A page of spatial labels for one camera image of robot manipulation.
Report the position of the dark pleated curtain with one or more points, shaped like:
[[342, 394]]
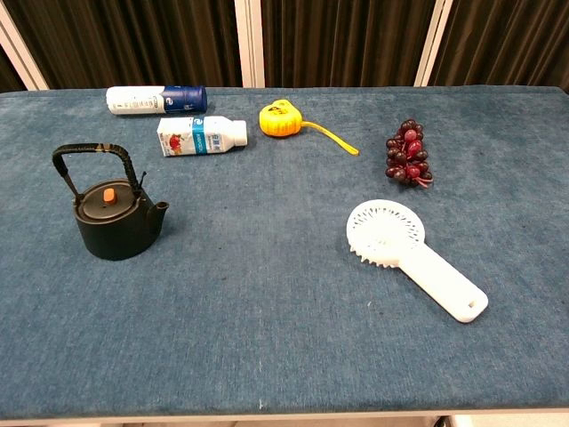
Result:
[[133, 40]]

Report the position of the bunch of dark red grapes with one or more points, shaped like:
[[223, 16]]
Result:
[[409, 153]]

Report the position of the white frame post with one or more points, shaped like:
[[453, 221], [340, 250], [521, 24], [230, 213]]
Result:
[[433, 42], [20, 49], [250, 42]]

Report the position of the black cast iron kettle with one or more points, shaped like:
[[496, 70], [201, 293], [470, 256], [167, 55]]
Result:
[[116, 227]]

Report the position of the blue table cloth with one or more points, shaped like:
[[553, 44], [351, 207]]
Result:
[[266, 276]]

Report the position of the white and navy can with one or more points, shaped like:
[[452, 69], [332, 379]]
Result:
[[146, 100]]

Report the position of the yellow tape measure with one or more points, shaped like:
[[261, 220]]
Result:
[[279, 119]]

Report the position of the white handheld fan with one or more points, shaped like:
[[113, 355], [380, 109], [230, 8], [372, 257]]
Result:
[[391, 236]]

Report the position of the white milk bottle blue label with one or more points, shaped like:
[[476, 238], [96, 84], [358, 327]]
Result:
[[200, 136]]

